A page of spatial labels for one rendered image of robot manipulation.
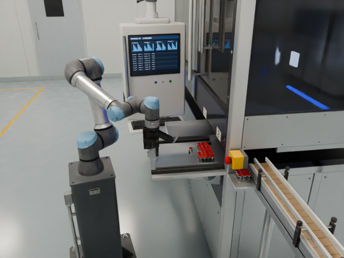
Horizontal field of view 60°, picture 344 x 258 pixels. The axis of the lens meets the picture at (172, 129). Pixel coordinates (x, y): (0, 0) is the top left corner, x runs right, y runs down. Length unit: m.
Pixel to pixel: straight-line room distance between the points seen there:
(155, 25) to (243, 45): 1.06
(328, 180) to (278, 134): 0.47
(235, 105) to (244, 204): 0.61
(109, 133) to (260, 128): 0.86
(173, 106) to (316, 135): 1.21
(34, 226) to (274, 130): 2.08
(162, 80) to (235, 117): 1.06
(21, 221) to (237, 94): 2.16
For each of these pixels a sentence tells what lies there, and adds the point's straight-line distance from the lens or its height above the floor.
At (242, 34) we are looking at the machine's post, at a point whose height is 1.59.
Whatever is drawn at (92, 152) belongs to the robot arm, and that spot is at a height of 0.93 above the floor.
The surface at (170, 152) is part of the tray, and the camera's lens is 1.80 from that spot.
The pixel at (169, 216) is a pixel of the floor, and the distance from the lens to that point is 2.68.
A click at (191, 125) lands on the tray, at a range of 2.16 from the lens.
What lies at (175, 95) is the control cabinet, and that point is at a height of 0.99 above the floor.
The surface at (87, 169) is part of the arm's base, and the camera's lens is 1.80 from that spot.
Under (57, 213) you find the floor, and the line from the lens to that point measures 2.90.
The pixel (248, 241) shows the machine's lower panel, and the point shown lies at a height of 0.37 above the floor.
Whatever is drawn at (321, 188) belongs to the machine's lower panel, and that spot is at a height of 0.72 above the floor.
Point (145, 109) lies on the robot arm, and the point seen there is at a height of 1.23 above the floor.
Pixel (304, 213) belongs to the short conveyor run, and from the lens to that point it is 1.38.
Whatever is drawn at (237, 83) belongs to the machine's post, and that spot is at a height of 1.37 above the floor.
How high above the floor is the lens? 1.75
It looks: 24 degrees down
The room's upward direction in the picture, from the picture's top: straight up
